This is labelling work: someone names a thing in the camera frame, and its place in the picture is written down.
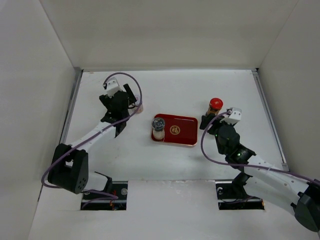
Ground clear bottle white contents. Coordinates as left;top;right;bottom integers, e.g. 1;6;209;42
151;117;165;141

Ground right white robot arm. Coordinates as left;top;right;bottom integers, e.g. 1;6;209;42
200;109;320;233

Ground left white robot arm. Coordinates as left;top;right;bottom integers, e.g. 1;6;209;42
47;80;137;200

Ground small jar white lid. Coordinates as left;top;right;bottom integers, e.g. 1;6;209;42
132;94;144;114

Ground chili sauce jar red lid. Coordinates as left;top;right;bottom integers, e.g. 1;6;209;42
205;97;224;116

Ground red rectangular tray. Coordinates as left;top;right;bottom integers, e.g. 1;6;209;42
151;113;198;147

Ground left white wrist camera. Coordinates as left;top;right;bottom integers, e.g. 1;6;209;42
103;77;121;98

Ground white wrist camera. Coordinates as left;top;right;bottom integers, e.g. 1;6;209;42
103;77;121;98
220;107;242;126

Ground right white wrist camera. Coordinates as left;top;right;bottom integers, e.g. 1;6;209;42
220;107;242;126

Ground left aluminium rail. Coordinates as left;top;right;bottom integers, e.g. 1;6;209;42
58;67;84;145

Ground aluminium rail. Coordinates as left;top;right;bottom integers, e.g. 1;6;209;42
58;67;84;145
251;68;290;172

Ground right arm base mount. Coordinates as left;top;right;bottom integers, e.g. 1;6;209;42
215;172;265;211

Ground right aluminium rail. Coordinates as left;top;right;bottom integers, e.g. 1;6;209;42
251;68;290;172

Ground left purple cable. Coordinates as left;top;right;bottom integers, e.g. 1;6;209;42
40;72;143;188

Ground purple cable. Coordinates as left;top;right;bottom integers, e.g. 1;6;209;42
200;111;320;186
40;72;143;188

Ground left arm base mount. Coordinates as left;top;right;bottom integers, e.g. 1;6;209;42
80;181;128;211

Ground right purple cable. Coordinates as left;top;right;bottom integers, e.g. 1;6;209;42
200;111;320;186

